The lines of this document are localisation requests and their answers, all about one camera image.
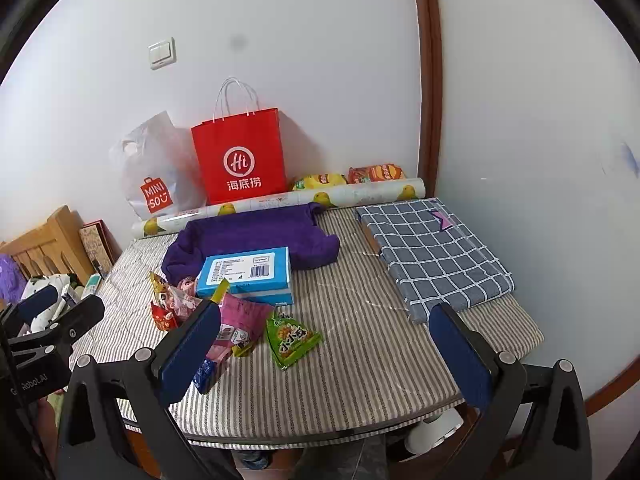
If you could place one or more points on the black white spotted cloth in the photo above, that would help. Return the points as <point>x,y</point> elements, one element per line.
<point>68,287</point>

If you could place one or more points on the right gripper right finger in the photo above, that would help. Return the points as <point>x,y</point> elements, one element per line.
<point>555,442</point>

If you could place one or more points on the red small snack packet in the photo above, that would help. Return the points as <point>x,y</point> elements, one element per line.
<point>164,319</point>

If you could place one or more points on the purple plush item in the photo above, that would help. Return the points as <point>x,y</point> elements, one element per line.
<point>12,281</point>

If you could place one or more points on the wooden headboard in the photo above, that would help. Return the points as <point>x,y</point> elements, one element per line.
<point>54,247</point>

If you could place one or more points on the brown door frame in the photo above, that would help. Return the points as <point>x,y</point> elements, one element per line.
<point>432,91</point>

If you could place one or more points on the yellow chips bag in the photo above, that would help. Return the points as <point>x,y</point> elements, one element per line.
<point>319,181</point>

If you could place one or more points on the grey checked folded cloth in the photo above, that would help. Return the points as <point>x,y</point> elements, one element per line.
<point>433,257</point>

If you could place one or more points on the white wall switch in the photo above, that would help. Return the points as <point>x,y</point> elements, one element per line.
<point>162,53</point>

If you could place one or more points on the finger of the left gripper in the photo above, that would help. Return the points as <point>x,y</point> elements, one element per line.
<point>31,307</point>
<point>74,324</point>

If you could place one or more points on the blue tissue box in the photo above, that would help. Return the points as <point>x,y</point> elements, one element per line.
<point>262,276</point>

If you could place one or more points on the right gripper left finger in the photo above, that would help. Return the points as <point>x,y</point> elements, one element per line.
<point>93,443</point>

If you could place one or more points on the red paper shopping bag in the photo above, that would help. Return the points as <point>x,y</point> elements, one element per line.
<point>239,149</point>

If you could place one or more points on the green triangular snack packet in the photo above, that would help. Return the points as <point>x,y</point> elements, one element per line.
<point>288,339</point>

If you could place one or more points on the purple towel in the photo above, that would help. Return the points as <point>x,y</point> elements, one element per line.
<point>293,227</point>

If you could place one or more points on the blue snack packet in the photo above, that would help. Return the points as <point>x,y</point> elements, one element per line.
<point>205,376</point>

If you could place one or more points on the pink yellow snack bag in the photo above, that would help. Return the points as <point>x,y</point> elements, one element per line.
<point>242,324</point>

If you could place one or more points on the white plastic Miniso bag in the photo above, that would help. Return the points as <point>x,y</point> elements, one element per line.
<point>157,168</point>

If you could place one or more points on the patterned book box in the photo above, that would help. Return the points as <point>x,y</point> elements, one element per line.
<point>100,246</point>

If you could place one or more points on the pink panda snack bag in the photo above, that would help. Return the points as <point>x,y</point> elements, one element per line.
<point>171,297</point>

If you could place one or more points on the orange chips bag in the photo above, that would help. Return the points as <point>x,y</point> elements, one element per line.
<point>375,173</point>

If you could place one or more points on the rolled pear-print tablecloth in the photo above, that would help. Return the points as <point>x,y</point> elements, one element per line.
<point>342,196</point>

